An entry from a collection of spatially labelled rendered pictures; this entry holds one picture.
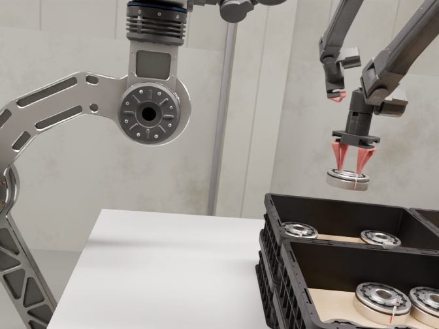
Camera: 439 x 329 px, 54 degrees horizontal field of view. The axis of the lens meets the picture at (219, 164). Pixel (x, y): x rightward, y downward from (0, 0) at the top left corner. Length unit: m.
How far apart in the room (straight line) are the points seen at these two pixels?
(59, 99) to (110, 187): 1.58
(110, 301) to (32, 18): 1.88
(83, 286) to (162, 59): 0.58
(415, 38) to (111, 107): 0.70
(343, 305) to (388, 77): 0.49
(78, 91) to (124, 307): 0.53
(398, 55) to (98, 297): 0.85
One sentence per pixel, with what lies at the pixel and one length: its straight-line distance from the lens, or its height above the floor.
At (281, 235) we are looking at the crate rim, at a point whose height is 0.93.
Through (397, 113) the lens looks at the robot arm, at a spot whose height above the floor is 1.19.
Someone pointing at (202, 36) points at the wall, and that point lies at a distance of 2.53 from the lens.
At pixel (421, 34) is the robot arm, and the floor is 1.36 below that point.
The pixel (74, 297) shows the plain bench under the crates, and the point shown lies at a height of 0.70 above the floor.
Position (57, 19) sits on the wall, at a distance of 2.60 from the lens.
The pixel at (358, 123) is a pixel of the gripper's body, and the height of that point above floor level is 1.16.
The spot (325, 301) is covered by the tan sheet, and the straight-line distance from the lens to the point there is 0.92.
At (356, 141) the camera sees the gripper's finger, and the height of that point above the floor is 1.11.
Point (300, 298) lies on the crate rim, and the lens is 0.72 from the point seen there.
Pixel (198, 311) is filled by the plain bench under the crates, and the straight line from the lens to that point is 1.05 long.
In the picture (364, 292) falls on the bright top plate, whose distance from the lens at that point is 0.93.
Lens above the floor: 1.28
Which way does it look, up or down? 14 degrees down
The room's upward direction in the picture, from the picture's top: 7 degrees clockwise
